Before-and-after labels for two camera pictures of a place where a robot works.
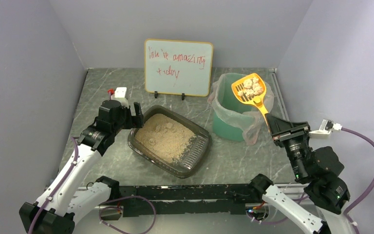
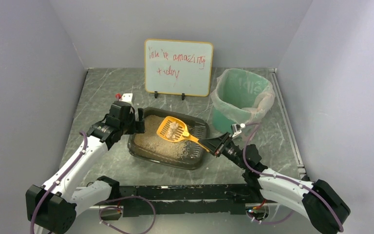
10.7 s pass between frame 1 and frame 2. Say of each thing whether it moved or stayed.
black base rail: stayed
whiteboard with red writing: stayed
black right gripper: moved
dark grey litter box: moved
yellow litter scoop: moved
